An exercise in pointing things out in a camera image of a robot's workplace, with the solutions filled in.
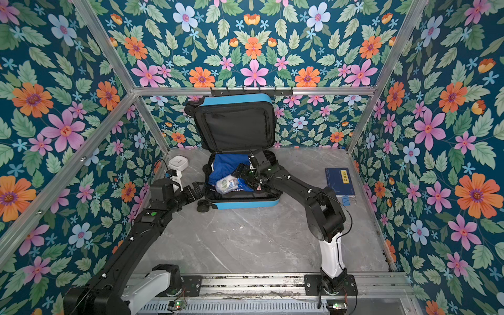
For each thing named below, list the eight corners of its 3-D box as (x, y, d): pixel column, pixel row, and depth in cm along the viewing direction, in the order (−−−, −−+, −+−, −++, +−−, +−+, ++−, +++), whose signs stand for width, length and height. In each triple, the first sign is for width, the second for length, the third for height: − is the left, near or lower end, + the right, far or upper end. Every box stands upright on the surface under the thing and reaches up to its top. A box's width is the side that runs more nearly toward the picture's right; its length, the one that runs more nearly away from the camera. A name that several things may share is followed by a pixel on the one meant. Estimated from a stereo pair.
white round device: (170, 173, 112) (166, 167, 108) (175, 161, 118) (171, 155, 114) (187, 173, 112) (184, 167, 108) (191, 161, 118) (188, 155, 114)
